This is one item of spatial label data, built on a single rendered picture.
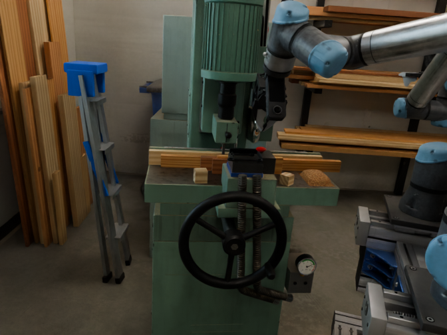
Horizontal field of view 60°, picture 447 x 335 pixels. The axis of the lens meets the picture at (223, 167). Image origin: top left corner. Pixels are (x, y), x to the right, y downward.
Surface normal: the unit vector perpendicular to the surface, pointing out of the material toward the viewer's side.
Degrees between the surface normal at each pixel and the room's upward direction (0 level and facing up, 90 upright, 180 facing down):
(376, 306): 0
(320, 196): 90
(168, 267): 90
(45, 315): 0
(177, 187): 90
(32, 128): 88
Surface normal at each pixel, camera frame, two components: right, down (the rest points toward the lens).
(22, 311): 0.07, -0.95
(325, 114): -0.02, 0.32
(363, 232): -0.28, 0.29
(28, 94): 1.00, 0.03
